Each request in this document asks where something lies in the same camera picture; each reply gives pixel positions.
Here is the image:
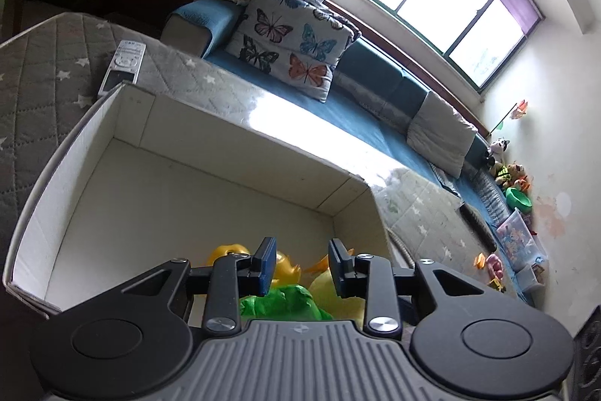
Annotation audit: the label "grey star quilted mattress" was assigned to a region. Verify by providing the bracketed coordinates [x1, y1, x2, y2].
[0, 12, 498, 289]

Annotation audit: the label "blue sofa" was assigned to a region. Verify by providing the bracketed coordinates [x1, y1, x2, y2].
[162, 0, 536, 304]

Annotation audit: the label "black speaker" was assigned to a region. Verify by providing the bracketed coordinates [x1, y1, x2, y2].
[561, 302, 601, 401]

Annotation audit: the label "small clear plastic box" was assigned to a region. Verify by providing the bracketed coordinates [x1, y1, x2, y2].
[514, 262, 548, 292]

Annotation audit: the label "white cardboard box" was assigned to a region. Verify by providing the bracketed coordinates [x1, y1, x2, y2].
[2, 82, 393, 319]

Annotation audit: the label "grey cushion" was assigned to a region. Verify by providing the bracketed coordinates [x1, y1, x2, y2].
[406, 91, 479, 179]

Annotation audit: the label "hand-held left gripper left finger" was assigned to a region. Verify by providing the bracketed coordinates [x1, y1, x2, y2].
[85, 236, 278, 334]

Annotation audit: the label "butterfly print pillow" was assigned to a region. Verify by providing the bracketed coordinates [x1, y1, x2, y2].
[224, 0, 358, 103]
[269, 0, 363, 49]

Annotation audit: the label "green plastic bowl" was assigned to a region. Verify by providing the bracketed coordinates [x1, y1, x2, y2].
[504, 187, 534, 214]

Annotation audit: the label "green plastic toy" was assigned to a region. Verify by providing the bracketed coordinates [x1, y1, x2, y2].
[239, 283, 335, 322]

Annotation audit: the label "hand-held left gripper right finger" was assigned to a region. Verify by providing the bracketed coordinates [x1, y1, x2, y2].
[329, 239, 522, 340]

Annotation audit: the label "colourful wall pinwheel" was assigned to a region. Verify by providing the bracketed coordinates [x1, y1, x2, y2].
[488, 99, 529, 134]

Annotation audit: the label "clear plastic toy bin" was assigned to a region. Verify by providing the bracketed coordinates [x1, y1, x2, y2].
[495, 208, 548, 275]

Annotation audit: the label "pink toy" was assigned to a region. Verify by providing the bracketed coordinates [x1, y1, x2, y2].
[485, 253, 506, 280]

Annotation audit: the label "grey hose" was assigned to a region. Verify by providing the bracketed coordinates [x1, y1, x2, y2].
[387, 227, 417, 271]

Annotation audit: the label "brown plush toys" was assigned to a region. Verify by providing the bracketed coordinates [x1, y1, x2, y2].
[491, 163, 527, 190]

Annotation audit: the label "white remote control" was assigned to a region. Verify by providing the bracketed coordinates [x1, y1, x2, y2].
[98, 40, 147, 97]

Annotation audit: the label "yellow toy duck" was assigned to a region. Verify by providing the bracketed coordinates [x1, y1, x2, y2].
[207, 244, 332, 288]

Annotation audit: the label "black and white plush toy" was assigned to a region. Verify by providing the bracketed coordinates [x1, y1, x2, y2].
[486, 138, 512, 163]

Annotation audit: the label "pale yellow toy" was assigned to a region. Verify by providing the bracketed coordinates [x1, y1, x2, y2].
[307, 272, 366, 327]

